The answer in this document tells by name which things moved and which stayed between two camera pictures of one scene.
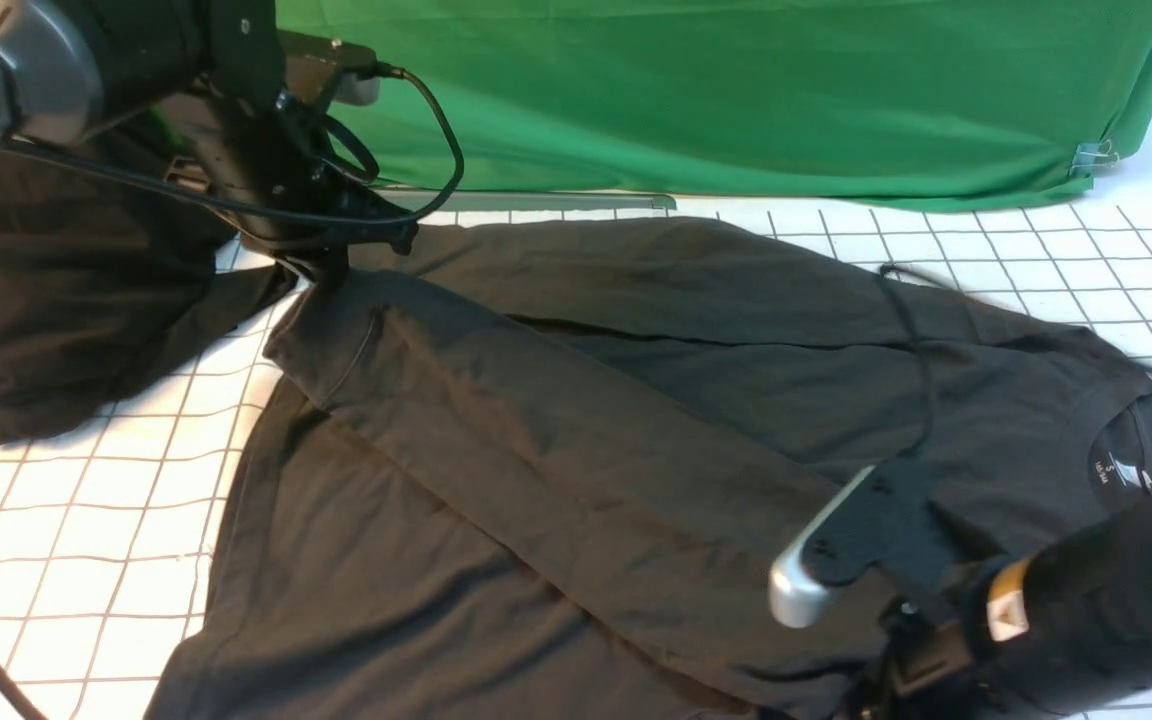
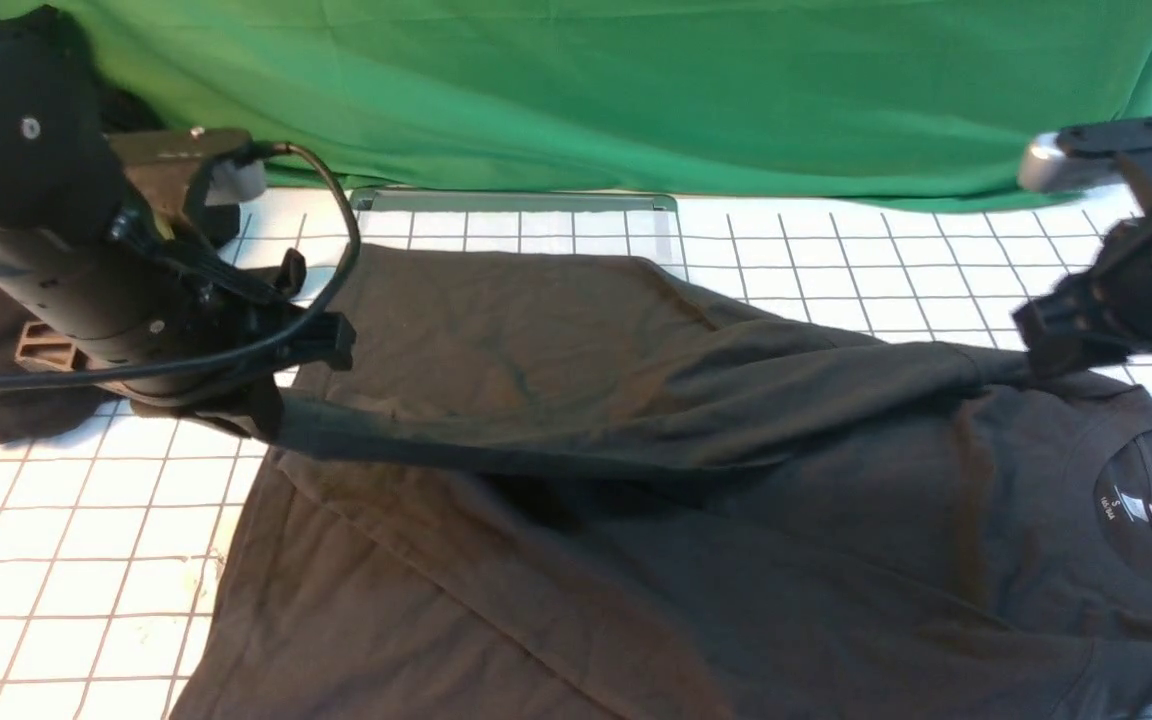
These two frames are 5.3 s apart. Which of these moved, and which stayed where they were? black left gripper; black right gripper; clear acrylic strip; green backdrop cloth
Moved: black right gripper; black left gripper
Stayed: clear acrylic strip; green backdrop cloth
